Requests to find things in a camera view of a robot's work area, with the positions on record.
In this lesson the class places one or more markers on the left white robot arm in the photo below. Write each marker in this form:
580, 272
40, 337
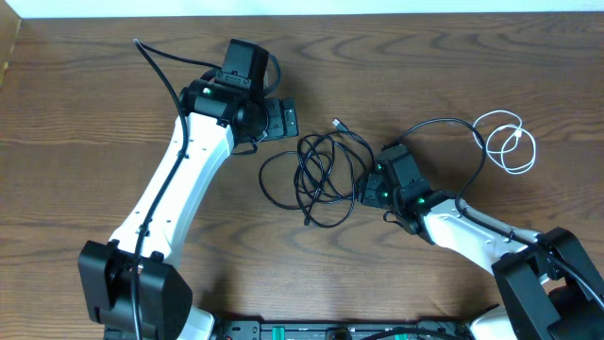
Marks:
131, 283

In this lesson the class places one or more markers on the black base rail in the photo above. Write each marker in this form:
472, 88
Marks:
254, 327

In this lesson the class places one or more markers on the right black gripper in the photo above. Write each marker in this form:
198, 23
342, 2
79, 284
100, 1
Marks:
369, 193

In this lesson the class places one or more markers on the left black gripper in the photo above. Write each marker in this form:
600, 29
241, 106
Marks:
280, 127

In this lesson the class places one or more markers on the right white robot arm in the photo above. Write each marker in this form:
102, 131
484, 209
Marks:
549, 286

